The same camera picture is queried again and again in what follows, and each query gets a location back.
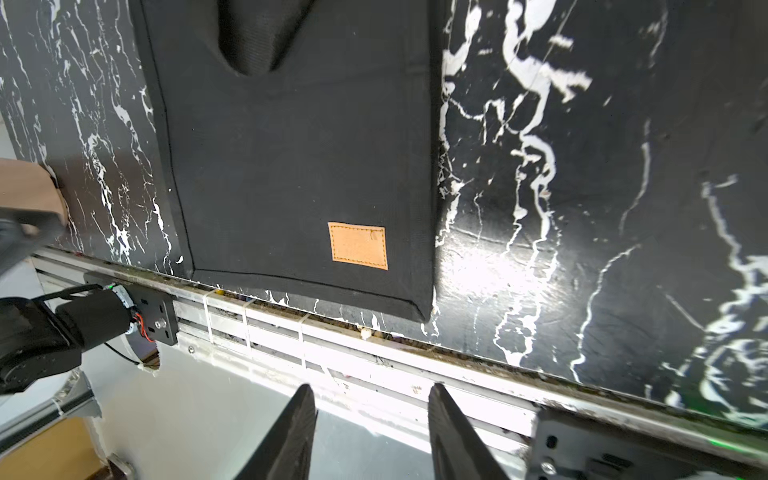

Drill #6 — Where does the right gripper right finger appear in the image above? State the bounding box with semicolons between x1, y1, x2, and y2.
428;383;508;479

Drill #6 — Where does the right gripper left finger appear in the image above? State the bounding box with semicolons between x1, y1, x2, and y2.
235;384;317;480

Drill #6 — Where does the black canvas bag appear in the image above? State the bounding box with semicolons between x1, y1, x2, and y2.
129;1;447;323

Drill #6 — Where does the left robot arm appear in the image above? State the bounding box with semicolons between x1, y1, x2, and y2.
1;207;139;395

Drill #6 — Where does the tan round object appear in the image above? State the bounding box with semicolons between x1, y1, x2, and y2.
0;159;68;226

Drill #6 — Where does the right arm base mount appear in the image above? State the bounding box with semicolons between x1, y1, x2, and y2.
525;410;767;480

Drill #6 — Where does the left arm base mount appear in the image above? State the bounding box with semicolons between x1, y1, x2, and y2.
84;272;179;346

